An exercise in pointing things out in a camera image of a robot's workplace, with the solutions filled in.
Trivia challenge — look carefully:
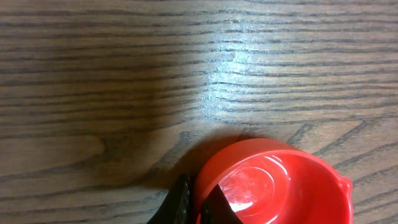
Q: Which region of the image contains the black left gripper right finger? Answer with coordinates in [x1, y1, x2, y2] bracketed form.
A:
[200, 185, 243, 224]

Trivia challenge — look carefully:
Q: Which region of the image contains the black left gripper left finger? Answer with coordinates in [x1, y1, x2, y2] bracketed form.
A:
[147, 174, 190, 224]

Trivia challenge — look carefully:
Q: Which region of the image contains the red scoop blue handle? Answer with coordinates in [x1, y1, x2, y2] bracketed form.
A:
[192, 138, 354, 224]

